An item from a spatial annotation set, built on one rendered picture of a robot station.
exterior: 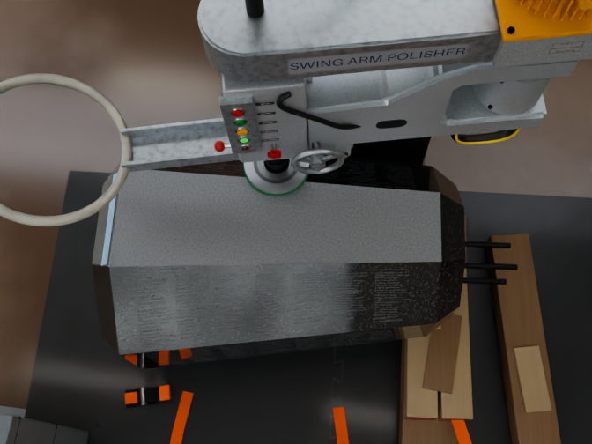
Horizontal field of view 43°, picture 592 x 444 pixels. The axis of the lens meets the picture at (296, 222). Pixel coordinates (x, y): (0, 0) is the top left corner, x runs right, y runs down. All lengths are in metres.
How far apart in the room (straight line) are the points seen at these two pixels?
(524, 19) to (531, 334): 1.70
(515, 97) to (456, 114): 0.17
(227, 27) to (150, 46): 2.10
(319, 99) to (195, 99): 1.71
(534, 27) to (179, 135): 1.11
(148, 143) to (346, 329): 0.88
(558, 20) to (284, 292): 1.20
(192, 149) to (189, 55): 1.47
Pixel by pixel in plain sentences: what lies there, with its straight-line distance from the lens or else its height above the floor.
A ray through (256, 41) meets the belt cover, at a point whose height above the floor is 1.71.
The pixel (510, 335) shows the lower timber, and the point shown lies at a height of 0.13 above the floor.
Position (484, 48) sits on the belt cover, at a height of 1.65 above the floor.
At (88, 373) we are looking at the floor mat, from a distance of 3.26.
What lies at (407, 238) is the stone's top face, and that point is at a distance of 2.39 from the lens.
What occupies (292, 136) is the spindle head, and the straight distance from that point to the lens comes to 2.01.
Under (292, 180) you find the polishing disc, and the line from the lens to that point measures 2.39.
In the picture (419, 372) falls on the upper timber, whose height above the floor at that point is 0.24.
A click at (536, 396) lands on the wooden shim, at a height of 0.14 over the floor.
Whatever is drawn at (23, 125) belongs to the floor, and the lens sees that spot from 3.74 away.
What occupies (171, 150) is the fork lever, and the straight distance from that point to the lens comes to 2.29.
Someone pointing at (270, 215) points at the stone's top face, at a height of 0.84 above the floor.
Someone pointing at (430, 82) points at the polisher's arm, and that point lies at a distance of 1.88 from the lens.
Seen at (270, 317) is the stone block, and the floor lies 0.70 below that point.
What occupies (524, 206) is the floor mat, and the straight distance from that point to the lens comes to 3.41.
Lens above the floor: 3.10
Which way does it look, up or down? 71 degrees down
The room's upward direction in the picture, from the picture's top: 6 degrees counter-clockwise
